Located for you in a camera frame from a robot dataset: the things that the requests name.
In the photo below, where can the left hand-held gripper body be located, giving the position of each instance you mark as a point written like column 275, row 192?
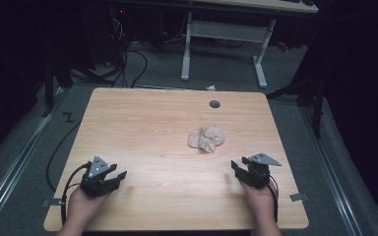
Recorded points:
column 93, row 183

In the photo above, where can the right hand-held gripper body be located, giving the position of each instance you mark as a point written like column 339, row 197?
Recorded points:
column 259, row 172

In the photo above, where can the beige cloth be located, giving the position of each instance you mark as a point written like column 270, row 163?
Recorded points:
column 206, row 138

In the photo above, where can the person's left hand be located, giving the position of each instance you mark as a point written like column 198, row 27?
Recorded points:
column 83, row 205

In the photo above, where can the person's right hand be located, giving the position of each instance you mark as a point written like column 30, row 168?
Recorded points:
column 259, row 201

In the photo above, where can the crumpled white paper scrap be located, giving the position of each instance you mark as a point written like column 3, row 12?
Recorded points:
column 211, row 88

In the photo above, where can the black metal stand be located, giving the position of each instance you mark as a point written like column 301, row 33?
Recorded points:
column 49, row 88
column 311, row 95

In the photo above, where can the red object on floor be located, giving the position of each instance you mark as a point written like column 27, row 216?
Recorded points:
column 283, row 46

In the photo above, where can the white desk with metal legs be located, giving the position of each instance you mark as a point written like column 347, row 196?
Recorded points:
column 226, row 31

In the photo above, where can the grey metal table bracket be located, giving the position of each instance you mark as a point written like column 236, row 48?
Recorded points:
column 299, row 197
column 54, row 202

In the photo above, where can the aluminium floor rail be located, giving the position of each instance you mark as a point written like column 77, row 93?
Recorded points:
column 329, row 170
column 11, row 167

